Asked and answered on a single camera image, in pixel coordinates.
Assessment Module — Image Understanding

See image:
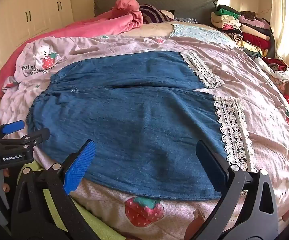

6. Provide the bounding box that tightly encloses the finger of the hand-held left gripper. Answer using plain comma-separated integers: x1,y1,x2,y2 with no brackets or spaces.
0,120,25,141
0,128,51,147

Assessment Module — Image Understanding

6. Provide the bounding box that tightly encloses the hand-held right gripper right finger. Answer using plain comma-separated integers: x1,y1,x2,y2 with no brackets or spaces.
189,140,280,240

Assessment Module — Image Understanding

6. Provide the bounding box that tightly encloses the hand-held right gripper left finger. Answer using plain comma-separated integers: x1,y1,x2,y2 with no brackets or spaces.
10,139,96,240

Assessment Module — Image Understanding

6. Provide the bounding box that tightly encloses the blue denim pants lace hem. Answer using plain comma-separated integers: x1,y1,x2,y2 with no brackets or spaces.
26,51,258,200

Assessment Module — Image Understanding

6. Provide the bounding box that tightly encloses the pink strawberry printed bedsheet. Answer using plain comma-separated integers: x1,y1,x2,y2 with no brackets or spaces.
0,21,289,240

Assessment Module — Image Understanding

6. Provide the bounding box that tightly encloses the white and red clothes heap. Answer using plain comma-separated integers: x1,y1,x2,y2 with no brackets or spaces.
254,56,289,82

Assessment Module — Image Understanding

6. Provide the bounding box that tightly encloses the white wardrobe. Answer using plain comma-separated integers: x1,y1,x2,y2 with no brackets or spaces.
0,0,73,73

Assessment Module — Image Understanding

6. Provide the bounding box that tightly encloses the pink quilt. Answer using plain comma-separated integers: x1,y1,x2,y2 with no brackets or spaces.
0,0,144,98

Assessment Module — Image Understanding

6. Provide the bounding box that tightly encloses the light blue cloth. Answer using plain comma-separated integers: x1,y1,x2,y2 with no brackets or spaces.
169,24,233,46

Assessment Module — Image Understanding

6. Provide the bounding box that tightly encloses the pile of folded clothes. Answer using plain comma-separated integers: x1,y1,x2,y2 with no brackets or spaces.
211,4,276,58

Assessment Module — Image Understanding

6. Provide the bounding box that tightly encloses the purple striped garment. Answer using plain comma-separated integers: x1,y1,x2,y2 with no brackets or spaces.
138,4,174,24

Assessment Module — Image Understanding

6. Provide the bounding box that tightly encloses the grey headboard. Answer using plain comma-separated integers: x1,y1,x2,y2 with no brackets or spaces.
93,0,218,25

